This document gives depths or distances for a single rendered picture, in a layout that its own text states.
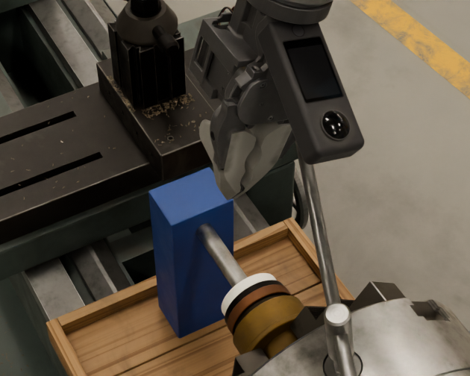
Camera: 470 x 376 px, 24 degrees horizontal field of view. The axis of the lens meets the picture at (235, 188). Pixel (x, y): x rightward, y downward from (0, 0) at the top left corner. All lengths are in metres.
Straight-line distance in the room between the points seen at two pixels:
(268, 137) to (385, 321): 0.20
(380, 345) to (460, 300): 1.60
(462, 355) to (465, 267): 1.62
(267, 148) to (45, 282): 0.62
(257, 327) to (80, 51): 0.80
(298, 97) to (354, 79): 2.20
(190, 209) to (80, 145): 0.31
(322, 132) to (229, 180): 0.14
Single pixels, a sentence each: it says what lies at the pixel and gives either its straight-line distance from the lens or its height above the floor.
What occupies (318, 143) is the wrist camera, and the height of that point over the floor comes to 1.45.
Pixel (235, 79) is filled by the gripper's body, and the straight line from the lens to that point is 0.86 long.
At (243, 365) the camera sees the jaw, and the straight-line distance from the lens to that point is 1.10.
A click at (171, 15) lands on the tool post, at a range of 1.41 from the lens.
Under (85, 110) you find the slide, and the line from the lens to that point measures 1.54.
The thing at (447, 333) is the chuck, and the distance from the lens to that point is 1.01.
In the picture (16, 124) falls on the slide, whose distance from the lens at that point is 1.53.
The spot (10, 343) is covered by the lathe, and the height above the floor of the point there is 0.54.
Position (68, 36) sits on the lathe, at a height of 0.87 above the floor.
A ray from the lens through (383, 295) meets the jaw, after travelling 1.04.
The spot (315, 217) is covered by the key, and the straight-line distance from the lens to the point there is 0.93.
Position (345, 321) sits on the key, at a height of 1.32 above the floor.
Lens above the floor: 2.03
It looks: 48 degrees down
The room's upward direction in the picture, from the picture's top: straight up
